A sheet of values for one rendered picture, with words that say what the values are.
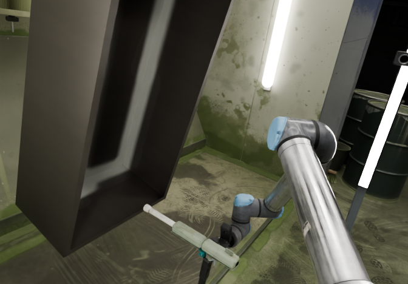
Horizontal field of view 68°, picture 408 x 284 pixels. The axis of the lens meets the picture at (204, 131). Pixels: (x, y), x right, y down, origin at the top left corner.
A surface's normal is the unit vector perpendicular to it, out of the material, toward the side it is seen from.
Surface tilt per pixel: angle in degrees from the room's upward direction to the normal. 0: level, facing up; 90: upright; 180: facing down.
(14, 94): 57
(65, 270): 0
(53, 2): 90
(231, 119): 90
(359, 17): 90
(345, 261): 28
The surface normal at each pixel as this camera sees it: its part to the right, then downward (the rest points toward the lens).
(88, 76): -0.54, 0.20
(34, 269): 0.15, -0.93
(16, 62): 0.77, -0.25
